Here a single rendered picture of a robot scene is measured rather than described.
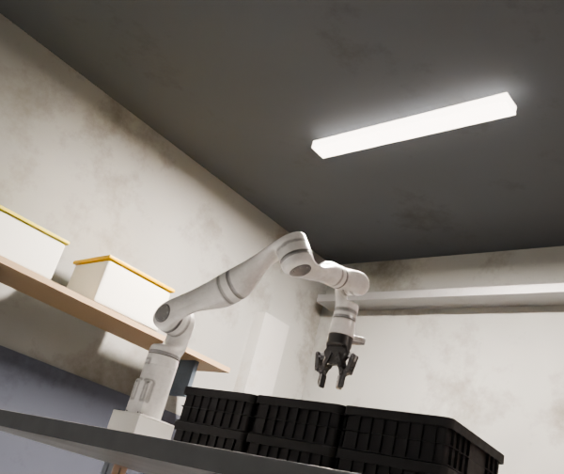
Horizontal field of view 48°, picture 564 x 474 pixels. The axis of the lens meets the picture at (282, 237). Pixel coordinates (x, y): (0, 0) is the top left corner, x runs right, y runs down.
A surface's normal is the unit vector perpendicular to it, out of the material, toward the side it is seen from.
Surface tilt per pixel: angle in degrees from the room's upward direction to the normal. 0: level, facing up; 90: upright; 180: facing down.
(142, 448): 90
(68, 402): 90
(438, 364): 90
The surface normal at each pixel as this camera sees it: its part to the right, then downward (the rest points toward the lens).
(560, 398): -0.62, -0.46
